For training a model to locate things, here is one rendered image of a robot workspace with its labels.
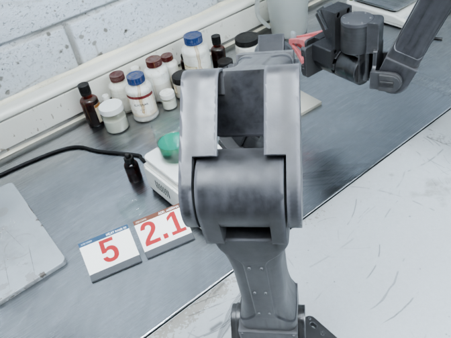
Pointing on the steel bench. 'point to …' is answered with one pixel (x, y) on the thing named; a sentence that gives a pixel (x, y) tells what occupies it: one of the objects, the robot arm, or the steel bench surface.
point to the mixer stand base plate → (23, 246)
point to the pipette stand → (308, 102)
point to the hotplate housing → (162, 184)
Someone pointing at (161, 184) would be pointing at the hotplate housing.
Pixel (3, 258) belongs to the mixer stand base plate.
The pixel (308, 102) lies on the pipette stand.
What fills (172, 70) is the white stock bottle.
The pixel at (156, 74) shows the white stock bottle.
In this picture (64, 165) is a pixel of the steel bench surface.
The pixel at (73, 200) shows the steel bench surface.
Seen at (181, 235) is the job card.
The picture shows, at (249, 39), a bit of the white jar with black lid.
